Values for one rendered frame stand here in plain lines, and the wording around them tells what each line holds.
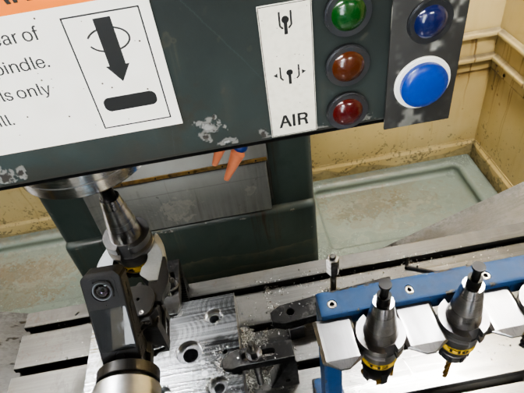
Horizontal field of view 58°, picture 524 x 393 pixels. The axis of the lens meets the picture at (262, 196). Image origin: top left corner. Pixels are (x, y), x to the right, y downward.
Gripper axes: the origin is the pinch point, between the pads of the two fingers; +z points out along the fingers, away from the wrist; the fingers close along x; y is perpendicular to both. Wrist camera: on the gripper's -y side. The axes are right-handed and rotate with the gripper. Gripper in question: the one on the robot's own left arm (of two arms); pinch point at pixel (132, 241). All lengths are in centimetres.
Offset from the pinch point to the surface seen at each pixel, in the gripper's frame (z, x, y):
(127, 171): -6.7, 5.1, -17.5
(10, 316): 41, -58, 65
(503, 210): 36, 86, 52
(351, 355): -18.3, 26.4, 8.7
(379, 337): -18.0, 30.0, 6.0
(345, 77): -21.9, 24.3, -33.4
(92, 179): -8.6, 2.1, -18.8
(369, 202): 68, 58, 73
